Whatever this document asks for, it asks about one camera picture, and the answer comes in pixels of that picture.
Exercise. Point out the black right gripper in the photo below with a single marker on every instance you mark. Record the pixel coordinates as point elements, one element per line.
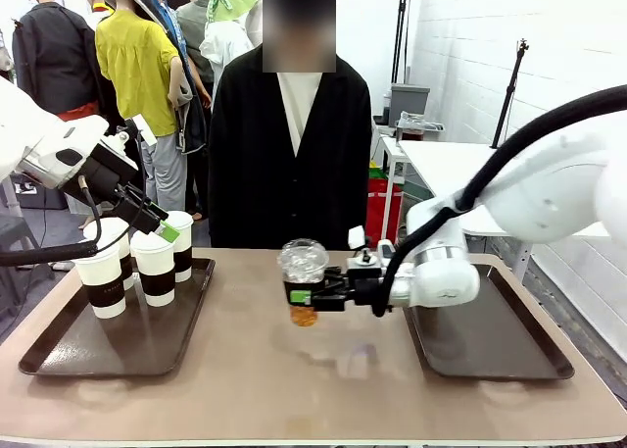
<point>365,283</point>

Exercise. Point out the mannequin in yellow blouse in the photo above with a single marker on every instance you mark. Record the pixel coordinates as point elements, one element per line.
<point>134,65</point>

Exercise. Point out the dark brown serving tray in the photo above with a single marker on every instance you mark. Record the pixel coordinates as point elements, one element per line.
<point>147,330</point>
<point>490,330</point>

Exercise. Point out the red bin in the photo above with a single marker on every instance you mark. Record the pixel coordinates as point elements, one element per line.
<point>384,208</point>

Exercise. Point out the grey storage box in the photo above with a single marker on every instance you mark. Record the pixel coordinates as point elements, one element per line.
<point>409,102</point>

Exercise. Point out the mannequin with green hat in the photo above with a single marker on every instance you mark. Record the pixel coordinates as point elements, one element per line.
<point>230,26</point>

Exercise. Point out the clear dome-lid iced tea cup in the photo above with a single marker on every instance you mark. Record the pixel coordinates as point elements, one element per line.
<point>303,264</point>

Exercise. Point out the black case with white print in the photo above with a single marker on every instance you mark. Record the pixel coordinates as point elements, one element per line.
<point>34,193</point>

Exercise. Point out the black tripod stand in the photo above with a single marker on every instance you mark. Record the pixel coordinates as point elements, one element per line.
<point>509,90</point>

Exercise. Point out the black vertical stand pole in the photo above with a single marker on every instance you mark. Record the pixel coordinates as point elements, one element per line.
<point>400,26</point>

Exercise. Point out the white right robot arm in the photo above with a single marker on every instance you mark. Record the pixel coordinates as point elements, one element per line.
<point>548,188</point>

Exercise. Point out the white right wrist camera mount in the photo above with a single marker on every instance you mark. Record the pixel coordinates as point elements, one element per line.
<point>356,237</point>

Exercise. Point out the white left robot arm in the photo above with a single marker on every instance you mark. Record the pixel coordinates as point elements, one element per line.
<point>29,134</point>

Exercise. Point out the mannequin in black jacket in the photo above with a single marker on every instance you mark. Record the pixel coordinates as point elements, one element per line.
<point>54,61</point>

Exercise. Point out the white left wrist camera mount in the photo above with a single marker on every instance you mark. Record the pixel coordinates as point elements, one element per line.
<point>143,130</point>

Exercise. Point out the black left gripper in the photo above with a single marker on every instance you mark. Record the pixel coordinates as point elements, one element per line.
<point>105,176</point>

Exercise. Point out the mannequin with red yellow collar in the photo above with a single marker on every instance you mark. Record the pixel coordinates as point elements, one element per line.
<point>95,2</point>

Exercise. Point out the clear plastic packaging pile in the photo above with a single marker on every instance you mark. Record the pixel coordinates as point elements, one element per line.
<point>421,122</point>

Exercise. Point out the mannequin in grey-green shirt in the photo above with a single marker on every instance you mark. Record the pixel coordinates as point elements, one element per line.
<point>193,31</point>

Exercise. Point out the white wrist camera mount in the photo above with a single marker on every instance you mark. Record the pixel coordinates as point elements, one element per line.
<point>356,237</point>
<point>143,130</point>

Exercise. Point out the white lidded paper coffee cup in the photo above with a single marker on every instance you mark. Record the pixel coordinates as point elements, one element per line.
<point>183,252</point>
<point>112,230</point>
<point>103,286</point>
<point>156,276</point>

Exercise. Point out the person in black cardigan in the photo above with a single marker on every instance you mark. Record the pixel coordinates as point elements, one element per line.
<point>289,168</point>

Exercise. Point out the background person in blue shirt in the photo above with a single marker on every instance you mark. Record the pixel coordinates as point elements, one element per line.
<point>181,51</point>

